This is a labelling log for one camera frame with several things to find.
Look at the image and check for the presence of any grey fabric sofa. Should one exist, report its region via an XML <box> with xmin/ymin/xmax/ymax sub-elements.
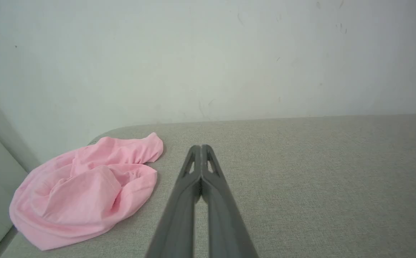
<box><xmin>0</xmin><ymin>114</ymin><xmax>416</xmax><ymax>258</ymax></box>

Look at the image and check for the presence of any pink cloth garment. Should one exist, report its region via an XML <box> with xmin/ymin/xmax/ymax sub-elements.
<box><xmin>9</xmin><ymin>132</ymin><xmax>164</xmax><ymax>251</ymax></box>

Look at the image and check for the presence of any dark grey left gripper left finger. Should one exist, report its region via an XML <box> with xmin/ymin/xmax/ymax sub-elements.
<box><xmin>145</xmin><ymin>145</ymin><xmax>202</xmax><ymax>258</ymax></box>

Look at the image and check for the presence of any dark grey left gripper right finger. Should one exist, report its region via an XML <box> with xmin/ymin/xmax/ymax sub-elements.
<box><xmin>202</xmin><ymin>144</ymin><xmax>259</xmax><ymax>258</ymax></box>

